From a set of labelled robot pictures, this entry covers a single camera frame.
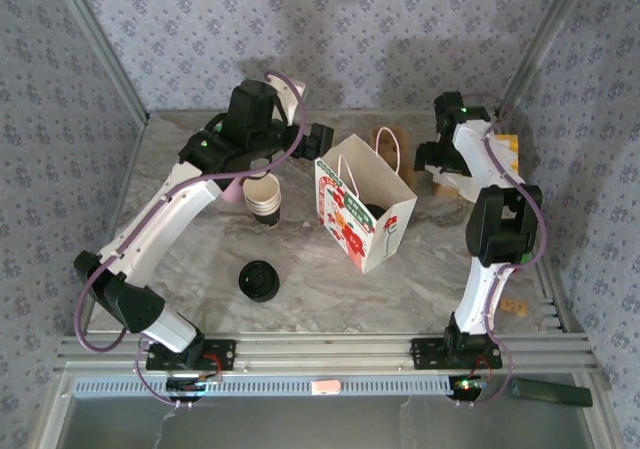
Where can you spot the nested white paper cups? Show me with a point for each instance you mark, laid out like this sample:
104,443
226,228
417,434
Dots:
262,191

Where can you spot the black plastic cup lid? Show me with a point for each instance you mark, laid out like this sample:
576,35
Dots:
372,210

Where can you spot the printed paper takeout bag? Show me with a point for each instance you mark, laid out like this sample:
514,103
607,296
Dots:
385,241

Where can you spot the black cup lids pile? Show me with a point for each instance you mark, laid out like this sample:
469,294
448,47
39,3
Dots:
257,281

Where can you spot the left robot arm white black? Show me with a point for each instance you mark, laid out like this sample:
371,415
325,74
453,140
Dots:
160,219

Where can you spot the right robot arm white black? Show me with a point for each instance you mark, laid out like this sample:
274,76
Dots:
500,229

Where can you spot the white paper napkins pile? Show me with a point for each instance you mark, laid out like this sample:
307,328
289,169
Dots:
442,179

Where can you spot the brown pulp cup carriers stack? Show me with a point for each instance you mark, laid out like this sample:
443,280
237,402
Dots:
410,174

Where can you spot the yellow paper envelopes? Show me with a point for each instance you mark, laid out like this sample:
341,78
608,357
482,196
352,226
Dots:
514,144

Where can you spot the small brown cardboard tag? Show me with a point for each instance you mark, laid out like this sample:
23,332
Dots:
514,306

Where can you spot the small circuit board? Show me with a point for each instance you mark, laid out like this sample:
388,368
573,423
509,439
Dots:
467,386
192,386

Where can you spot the pink white label tag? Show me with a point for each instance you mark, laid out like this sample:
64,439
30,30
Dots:
326,387

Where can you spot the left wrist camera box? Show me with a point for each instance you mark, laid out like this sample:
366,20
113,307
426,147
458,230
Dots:
295,91

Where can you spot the aluminium frame post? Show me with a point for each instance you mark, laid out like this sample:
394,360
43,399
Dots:
545,44
100,44

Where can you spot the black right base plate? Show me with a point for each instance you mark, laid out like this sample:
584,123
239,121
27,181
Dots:
425,354

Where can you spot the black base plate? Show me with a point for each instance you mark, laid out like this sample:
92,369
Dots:
220,354
425,354

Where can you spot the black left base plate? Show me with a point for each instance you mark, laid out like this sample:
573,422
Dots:
220,354

